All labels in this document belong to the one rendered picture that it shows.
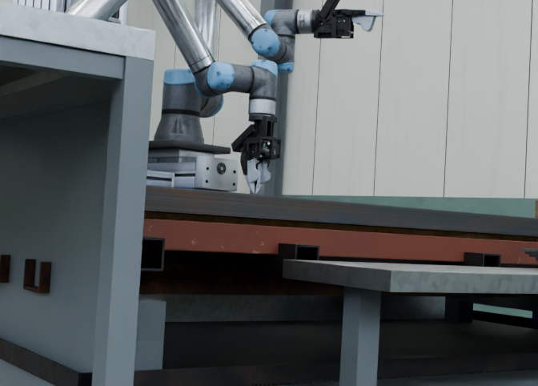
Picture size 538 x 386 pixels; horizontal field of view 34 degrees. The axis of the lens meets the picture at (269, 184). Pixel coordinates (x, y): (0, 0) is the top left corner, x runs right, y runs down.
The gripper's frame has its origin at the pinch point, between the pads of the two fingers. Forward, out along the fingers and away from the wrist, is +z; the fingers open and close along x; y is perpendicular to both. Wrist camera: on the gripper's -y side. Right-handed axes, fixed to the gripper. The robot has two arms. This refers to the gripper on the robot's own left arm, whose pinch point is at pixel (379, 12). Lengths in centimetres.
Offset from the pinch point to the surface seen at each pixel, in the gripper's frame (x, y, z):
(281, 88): -875, -7, -322
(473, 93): -748, 2, -54
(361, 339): 132, 64, 27
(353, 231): 106, 51, 19
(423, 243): 92, 55, 30
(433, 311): -16, 91, 16
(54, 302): 141, 61, -21
